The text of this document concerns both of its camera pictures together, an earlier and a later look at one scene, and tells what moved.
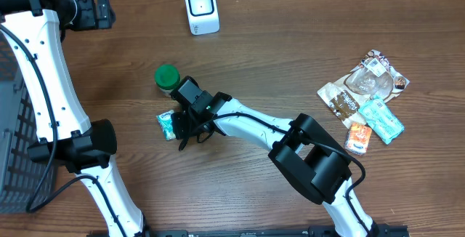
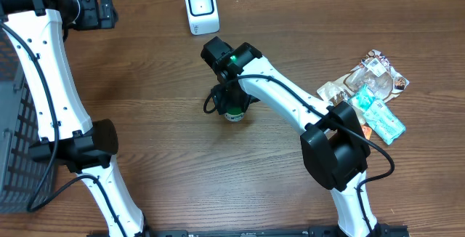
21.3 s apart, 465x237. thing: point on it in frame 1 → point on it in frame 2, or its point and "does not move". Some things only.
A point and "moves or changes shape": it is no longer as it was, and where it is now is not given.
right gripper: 187,131 → 227,101
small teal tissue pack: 166,121 → 365,98
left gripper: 92,19 does not move
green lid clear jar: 166,76 moves or changes shape
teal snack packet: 382,121 does not move
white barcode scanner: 203,9 does not move
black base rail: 290,232 does not move
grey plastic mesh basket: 25,183 does not move
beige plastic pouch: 372,77 does not move
